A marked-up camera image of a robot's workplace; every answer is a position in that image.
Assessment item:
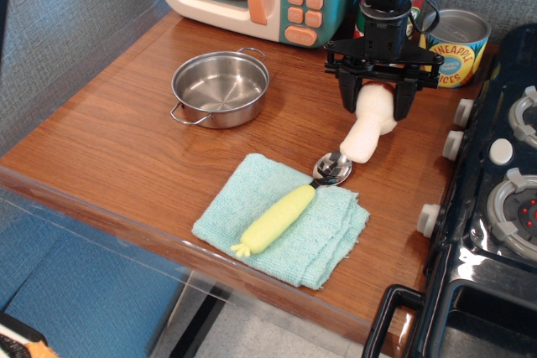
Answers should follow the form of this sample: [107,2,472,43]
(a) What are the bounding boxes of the black toy stove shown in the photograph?
[362,23,536,357]

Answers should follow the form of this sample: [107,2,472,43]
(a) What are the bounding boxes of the clear acrylic barrier panel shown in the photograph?
[1,190,362,357]

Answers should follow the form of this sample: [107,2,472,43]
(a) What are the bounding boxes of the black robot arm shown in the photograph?
[325,0,445,121]

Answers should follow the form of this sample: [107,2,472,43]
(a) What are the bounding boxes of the light blue folded towel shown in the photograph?
[192,153,369,290]

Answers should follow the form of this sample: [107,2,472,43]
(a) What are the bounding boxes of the pineapple slices toy can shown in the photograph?
[419,9,492,88]

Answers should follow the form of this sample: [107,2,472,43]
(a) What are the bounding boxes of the white plush mushroom brown cap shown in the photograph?
[340,81,397,163]

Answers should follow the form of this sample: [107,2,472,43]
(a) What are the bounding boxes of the spoon with yellow handle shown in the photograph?
[231,151,353,257]

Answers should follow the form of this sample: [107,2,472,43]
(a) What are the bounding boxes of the tomato sauce toy can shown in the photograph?
[353,0,425,39]

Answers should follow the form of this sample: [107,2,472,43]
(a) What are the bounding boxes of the small stainless steel pot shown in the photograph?
[170,48,270,129]

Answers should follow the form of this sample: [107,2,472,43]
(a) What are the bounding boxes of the orange plush object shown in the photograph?
[1,312,59,358]

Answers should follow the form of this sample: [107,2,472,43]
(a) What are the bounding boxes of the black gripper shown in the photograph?
[325,5,444,120]

